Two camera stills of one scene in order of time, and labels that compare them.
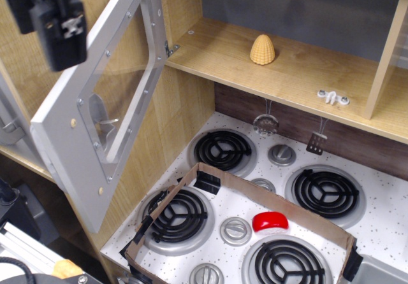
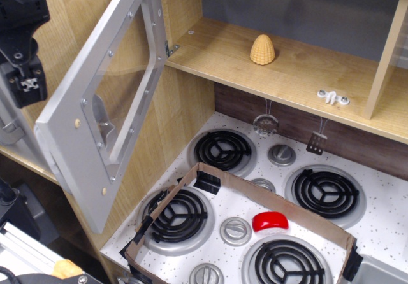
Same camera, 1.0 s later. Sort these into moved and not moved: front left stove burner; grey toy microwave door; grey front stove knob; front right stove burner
Moved: grey toy microwave door
Not moved: front right stove burner; front left stove burner; grey front stove knob
